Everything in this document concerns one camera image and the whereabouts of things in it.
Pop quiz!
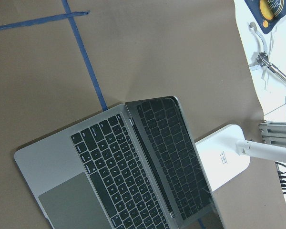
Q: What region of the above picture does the blue printed pouch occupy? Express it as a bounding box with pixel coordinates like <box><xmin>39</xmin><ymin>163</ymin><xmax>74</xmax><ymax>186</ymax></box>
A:
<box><xmin>245</xmin><ymin>0</ymin><xmax>286</xmax><ymax>34</ymax></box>

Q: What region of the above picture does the grey laptop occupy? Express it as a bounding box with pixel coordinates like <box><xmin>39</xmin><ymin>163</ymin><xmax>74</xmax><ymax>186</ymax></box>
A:
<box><xmin>14</xmin><ymin>96</ymin><xmax>223</xmax><ymax>229</ymax></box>

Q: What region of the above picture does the white desk lamp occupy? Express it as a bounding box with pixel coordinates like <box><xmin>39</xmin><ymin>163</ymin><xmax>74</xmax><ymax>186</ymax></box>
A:
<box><xmin>196</xmin><ymin>125</ymin><xmax>286</xmax><ymax>192</ymax></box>

